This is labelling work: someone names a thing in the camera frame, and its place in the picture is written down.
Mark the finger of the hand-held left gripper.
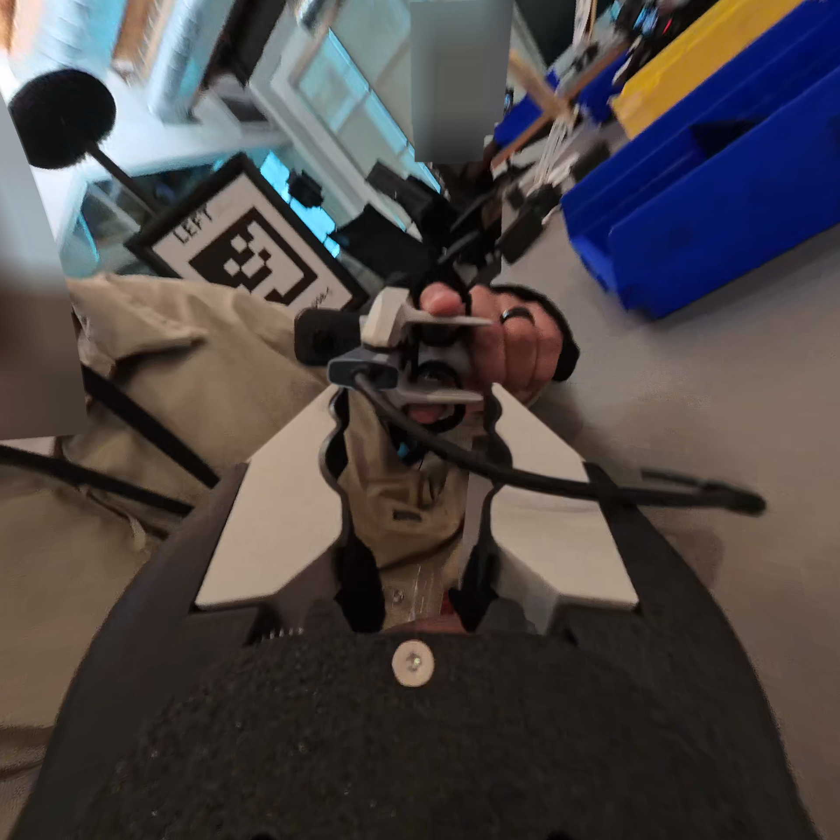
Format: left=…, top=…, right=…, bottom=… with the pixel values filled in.
left=327, top=357, right=485, bottom=406
left=361, top=287, right=494, bottom=350

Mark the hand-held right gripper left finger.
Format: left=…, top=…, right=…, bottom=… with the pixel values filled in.
left=195, top=386, right=385, bottom=632

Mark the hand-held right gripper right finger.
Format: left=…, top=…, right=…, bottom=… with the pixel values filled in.
left=449, top=384, right=639, bottom=634

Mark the thick black cable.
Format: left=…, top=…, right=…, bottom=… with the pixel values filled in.
left=351, top=367, right=767, bottom=516

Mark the person's left hand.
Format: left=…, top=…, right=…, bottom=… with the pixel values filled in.
left=419, top=282, right=567, bottom=403

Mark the framed marker sign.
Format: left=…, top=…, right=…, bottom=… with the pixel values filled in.
left=125, top=153, right=370, bottom=312

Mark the black power adapter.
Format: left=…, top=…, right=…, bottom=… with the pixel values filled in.
left=500, top=197, right=547, bottom=265

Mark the yellow plastic storage bin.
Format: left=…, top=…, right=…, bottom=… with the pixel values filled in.
left=610, top=0, right=811, bottom=140

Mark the black strap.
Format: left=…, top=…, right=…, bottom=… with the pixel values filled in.
left=0, top=445, right=196, bottom=519
left=80, top=363, right=221, bottom=490

